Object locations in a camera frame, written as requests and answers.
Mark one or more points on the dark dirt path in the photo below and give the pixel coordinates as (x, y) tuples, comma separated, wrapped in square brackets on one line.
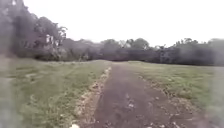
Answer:
[(123, 100)]

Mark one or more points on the green grass field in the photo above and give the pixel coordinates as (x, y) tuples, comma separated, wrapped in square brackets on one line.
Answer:
[(43, 86), (186, 80)]

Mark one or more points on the robot's own part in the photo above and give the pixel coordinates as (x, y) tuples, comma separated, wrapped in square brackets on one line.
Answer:
[(74, 126)]

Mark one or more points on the row of dark trees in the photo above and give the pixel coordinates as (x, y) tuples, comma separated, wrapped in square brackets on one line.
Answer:
[(33, 40)]

